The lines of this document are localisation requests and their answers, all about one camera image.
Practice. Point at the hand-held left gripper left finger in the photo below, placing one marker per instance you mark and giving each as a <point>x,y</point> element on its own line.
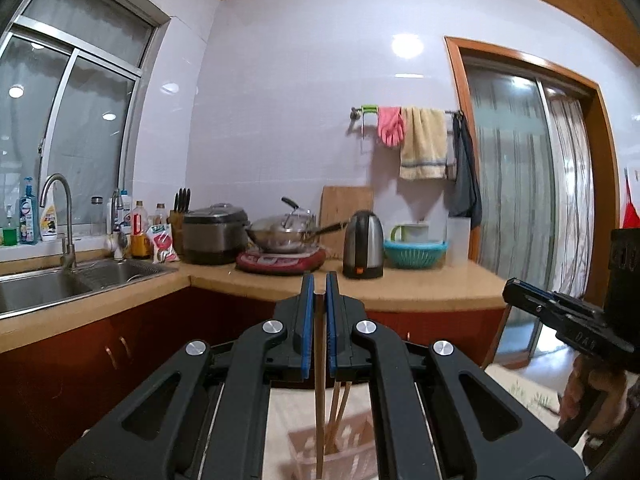
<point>307,330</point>

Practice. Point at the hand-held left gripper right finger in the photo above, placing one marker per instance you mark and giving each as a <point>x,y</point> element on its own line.
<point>332,330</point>

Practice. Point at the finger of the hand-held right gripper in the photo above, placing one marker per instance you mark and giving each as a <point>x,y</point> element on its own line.
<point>550,305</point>

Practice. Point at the bunch of wooden chopsticks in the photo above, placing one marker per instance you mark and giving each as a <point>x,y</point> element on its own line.
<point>336,400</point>

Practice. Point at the single brown bamboo chopstick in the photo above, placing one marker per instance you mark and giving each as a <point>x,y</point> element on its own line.
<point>320,410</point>

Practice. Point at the pink plastic chopstick basket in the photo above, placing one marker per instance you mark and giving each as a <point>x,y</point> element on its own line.
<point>350,440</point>

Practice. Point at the person's right hand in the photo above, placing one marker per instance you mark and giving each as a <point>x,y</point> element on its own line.
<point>614,400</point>

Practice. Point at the red hanging bag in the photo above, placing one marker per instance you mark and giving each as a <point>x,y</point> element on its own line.
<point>632,210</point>

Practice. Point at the red induction cooker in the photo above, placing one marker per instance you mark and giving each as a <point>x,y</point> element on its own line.
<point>270,262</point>

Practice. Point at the steel electric kettle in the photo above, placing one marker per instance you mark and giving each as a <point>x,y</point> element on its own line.
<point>362,245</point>

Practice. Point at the floral printed tablecloth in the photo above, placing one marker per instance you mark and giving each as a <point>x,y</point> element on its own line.
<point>525,395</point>

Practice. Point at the steel wok with lid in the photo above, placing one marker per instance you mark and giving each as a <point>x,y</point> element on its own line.
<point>282,237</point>

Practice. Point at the beige kitchen countertop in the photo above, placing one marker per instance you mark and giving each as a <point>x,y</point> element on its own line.
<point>425,290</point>

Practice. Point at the striped curtain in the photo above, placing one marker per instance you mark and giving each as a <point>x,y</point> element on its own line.
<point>570,185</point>

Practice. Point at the teal plastic colander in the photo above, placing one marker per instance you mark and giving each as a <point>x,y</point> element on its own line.
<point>415,255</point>

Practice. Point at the translucent plastic container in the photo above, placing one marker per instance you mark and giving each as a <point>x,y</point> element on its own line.
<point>457,242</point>

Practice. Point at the wooden cutting board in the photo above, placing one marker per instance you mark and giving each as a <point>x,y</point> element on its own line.
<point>345,205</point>

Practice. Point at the wood framed glass sliding door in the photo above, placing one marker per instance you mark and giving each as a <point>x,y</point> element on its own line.
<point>510,185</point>

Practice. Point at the dark rice cooker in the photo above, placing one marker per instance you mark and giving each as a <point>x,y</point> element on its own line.
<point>215,237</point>

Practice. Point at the grey hanging cloth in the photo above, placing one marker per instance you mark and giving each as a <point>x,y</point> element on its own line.
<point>467,185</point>

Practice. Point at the red and white snack bag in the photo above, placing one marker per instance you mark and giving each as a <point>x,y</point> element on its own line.
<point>162,247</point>

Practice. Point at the knife block with black knives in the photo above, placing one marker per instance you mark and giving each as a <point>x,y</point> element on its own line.
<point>177,215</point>

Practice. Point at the small brown sauce bottle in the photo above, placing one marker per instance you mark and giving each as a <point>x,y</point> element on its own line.
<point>160,215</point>

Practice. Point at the oil bottle with red label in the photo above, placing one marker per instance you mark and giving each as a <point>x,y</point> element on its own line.
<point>140,235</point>

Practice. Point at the yellow striped towel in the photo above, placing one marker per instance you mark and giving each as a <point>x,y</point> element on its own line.
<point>422,145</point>

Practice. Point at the pink rubber gloves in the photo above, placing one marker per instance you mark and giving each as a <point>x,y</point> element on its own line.
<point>391,127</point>

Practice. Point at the white plastic bottle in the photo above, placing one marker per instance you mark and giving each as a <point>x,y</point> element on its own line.
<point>126,215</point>

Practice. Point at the metal towel rack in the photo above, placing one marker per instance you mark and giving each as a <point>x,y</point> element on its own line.
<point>367,108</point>

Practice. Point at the red-brown base cabinets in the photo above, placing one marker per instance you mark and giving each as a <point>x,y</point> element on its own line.
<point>75,385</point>

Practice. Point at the clear glass jar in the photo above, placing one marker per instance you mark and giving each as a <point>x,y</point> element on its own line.
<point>96,215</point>

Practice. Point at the steel kitchen faucet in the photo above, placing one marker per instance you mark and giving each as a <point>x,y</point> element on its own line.
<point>67,230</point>

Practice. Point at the stainless steel sink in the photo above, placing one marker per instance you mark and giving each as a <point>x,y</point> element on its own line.
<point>45,285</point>

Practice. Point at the white spray bottle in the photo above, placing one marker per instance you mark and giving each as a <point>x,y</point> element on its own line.
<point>48,222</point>

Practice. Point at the aluminium sliding window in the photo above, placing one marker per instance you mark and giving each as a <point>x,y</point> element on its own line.
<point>90,135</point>

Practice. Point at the blue dish soap bottle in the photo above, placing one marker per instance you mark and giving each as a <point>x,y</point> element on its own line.
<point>28,220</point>

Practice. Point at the small green soap bottle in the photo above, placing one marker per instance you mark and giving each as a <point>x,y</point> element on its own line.
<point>9,235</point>

